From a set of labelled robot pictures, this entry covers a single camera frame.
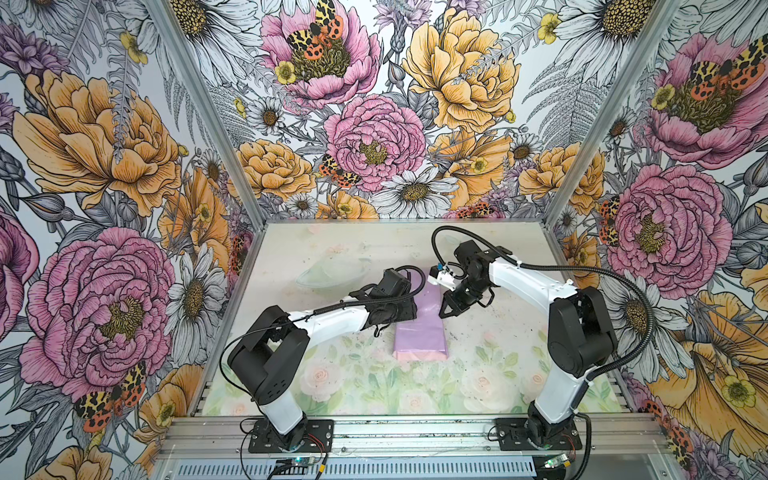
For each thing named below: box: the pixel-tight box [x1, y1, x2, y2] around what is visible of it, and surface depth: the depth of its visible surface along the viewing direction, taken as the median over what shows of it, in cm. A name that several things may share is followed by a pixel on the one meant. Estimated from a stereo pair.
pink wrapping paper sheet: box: [393, 269, 448, 362], surface depth 88 cm
